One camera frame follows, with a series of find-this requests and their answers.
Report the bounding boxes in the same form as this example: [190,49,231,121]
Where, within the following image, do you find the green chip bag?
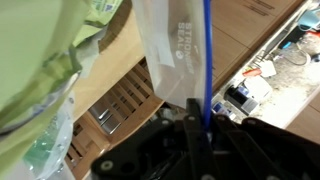
[0,0,125,178]

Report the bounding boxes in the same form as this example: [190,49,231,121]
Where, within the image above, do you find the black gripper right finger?
[206,114,320,180]

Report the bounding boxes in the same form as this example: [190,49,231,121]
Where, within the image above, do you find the wooden slatted chair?
[64,55,165,180]

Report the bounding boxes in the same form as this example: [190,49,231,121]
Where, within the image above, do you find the clear ziplock bag blue zip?
[130,0,215,132]

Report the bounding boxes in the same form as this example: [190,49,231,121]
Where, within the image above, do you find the clear plastic bag green print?
[22,94,77,180]

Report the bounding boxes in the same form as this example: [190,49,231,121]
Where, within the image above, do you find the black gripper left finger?
[91,98,214,180]

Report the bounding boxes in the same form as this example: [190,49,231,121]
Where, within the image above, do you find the kitchen counter with cabinets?
[211,0,320,146]

